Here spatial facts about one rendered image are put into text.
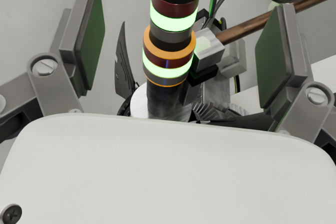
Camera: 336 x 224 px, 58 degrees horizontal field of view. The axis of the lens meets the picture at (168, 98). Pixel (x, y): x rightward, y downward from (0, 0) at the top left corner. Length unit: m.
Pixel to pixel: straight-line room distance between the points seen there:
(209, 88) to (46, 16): 1.97
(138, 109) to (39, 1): 2.40
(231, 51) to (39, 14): 2.00
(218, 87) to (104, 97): 1.34
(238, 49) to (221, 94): 0.13
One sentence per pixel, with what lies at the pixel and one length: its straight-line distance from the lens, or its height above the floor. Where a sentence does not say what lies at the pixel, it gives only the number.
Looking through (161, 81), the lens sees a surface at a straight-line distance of 0.26.
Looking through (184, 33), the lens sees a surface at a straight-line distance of 0.23.
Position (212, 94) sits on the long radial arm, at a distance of 0.76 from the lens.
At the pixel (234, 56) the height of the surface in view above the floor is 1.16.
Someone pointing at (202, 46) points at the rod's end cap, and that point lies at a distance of 0.28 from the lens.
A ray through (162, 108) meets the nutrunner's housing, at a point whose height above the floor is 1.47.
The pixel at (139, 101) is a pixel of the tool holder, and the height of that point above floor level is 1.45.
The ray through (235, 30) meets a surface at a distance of 0.31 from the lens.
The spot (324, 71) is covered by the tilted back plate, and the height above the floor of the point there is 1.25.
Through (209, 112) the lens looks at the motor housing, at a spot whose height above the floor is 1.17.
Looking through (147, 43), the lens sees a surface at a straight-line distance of 0.24.
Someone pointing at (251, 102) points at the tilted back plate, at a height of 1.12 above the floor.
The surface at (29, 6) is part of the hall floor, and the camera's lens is 2.69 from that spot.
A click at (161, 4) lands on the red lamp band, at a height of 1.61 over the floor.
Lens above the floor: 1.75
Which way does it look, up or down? 59 degrees down
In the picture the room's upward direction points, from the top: 9 degrees clockwise
